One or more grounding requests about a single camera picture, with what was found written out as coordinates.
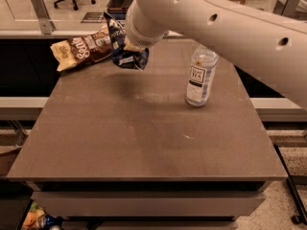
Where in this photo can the grey table drawer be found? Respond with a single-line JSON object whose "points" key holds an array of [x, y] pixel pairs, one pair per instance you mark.
{"points": [[148, 204]]}

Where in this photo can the dark tray on floor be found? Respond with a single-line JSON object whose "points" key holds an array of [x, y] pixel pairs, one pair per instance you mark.
{"points": [[120, 0]]}

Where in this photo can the clear tea water bottle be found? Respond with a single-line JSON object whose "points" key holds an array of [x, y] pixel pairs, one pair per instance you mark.
{"points": [[201, 75]]}

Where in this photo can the left metal glass post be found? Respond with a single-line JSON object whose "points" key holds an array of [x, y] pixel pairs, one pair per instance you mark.
{"points": [[45, 23]]}

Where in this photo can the metal glass post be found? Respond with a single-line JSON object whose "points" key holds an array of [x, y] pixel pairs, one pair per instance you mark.
{"points": [[45, 23], [286, 8]]}

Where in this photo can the blue Kettle chip bag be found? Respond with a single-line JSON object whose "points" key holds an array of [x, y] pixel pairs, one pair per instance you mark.
{"points": [[120, 56]]}

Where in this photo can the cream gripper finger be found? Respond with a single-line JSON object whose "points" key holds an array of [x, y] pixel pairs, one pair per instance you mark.
{"points": [[128, 46]]}

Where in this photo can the brown chip bag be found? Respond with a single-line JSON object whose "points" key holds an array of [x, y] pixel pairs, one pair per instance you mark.
{"points": [[82, 50]]}

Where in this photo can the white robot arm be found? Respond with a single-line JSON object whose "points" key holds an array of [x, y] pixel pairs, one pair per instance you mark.
{"points": [[270, 47]]}

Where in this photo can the right metal glass post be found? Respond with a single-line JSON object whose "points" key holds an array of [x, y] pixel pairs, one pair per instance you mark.
{"points": [[286, 8]]}

